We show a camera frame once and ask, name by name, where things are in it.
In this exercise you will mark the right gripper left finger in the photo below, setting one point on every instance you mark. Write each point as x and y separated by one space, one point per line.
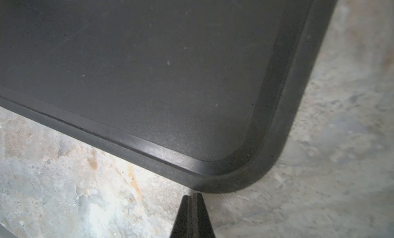
182 227

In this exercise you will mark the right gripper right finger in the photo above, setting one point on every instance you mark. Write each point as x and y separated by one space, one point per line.
201 224

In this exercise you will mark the black cutting board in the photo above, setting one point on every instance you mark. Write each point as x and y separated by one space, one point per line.
202 92

